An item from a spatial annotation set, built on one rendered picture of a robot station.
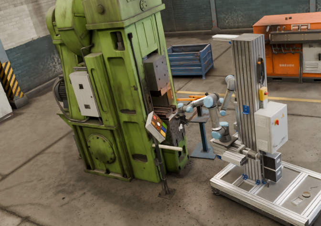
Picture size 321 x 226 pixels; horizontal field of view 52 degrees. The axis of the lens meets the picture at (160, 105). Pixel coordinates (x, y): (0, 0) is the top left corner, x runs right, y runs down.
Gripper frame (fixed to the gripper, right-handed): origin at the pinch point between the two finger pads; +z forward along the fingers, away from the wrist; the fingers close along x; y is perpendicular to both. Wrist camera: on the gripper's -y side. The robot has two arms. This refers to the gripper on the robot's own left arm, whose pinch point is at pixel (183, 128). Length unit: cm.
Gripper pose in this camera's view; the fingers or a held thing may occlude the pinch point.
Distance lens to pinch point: 421.4
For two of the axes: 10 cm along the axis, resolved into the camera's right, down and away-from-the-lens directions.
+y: 6.7, 1.9, -7.2
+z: 1.8, 8.9, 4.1
